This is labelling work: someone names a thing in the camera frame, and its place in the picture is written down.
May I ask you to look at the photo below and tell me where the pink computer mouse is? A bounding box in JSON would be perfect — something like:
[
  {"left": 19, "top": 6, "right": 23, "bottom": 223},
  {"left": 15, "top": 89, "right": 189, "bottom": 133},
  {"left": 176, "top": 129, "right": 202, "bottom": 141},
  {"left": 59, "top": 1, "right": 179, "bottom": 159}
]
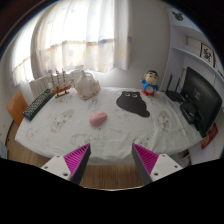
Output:
[{"left": 89, "top": 111, "right": 108, "bottom": 127}]

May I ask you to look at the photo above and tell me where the cartoon boy figurine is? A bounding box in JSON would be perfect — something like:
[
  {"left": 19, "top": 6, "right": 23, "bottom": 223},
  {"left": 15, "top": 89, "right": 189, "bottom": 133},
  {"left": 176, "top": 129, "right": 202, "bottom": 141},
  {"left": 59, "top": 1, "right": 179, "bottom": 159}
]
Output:
[{"left": 139, "top": 69, "right": 160, "bottom": 97}]

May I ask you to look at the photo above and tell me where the black desktop device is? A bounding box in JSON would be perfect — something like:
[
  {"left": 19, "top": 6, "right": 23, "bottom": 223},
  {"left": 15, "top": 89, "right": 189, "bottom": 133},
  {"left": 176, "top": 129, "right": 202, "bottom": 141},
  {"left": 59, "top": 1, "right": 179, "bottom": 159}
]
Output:
[{"left": 179, "top": 101, "right": 201, "bottom": 125}]

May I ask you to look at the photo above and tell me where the black router with antennas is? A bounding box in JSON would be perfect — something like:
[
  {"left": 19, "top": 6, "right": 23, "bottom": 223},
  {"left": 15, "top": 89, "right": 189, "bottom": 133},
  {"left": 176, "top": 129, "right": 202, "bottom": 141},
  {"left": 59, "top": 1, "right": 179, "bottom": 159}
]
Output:
[{"left": 165, "top": 73, "right": 186, "bottom": 103}]

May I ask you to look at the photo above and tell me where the white wall shelf unit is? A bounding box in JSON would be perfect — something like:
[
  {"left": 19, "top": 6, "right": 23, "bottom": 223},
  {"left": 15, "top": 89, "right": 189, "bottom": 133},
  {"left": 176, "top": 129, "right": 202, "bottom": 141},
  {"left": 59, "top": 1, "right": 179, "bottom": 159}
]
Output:
[{"left": 168, "top": 8, "right": 224, "bottom": 84}]

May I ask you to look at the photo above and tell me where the wooden chair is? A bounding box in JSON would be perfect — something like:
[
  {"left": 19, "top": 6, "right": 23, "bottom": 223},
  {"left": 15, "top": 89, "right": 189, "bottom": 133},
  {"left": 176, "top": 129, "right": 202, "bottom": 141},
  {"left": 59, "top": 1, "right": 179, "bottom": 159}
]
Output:
[{"left": 6, "top": 89, "right": 29, "bottom": 128}]

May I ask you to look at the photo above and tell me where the white star-print curtain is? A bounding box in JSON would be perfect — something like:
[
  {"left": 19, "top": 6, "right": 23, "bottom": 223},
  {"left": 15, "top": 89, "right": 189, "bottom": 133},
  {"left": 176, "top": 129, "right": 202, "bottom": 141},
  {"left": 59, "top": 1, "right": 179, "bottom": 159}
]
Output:
[{"left": 11, "top": 0, "right": 131, "bottom": 84}]

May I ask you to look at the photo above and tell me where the large white conch shell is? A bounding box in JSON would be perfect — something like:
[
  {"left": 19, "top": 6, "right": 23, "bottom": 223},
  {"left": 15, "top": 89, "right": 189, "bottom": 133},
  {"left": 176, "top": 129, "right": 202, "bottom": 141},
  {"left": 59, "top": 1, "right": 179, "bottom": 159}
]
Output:
[{"left": 74, "top": 69, "right": 101, "bottom": 101}]

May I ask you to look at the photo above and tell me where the black cat-shaped mouse pad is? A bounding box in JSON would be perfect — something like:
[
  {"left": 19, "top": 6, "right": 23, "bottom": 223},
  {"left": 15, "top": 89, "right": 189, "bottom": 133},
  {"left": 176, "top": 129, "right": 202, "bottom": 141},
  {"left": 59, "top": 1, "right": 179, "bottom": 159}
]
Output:
[{"left": 115, "top": 90, "right": 151, "bottom": 118}]

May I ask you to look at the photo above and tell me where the wooden model sailing ship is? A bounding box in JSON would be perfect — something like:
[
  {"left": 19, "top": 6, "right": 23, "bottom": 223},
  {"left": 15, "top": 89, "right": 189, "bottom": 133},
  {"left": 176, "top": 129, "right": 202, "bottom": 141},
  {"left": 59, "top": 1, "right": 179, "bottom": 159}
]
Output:
[{"left": 49, "top": 68, "right": 75, "bottom": 99}]

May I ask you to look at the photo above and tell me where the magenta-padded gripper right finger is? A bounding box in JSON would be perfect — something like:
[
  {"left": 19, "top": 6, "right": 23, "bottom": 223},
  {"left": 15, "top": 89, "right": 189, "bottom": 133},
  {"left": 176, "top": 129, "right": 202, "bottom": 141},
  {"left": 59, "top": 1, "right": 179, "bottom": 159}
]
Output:
[{"left": 131, "top": 143, "right": 184, "bottom": 186}]

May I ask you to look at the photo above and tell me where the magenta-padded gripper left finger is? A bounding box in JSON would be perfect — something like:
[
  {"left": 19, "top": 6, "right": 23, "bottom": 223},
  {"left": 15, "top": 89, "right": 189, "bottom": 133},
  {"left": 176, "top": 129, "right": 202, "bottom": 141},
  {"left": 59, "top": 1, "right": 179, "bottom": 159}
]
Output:
[{"left": 40, "top": 143, "right": 92, "bottom": 186}]

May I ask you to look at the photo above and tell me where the white printed tablecloth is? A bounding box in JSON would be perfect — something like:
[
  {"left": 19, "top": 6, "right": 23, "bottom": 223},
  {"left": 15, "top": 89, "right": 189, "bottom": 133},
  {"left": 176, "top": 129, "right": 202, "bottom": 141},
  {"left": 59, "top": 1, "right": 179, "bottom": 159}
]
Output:
[{"left": 14, "top": 86, "right": 204, "bottom": 164}]

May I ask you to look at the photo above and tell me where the red paper packet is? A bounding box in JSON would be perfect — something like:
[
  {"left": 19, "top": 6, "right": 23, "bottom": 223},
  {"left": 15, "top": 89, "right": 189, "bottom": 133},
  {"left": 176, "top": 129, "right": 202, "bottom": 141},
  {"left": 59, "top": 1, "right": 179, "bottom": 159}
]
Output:
[{"left": 200, "top": 122, "right": 219, "bottom": 150}]

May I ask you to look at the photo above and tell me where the black monitor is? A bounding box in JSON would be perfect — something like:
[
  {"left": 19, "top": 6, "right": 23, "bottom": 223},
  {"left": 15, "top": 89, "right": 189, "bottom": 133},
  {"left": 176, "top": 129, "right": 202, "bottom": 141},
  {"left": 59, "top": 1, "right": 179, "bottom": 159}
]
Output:
[{"left": 180, "top": 66, "right": 223, "bottom": 138}]

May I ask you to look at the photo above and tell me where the black keyboard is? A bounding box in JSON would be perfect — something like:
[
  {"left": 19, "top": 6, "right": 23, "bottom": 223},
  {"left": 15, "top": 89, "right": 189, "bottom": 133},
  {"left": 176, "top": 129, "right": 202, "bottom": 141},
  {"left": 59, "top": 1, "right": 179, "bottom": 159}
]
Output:
[{"left": 22, "top": 88, "right": 55, "bottom": 121}]

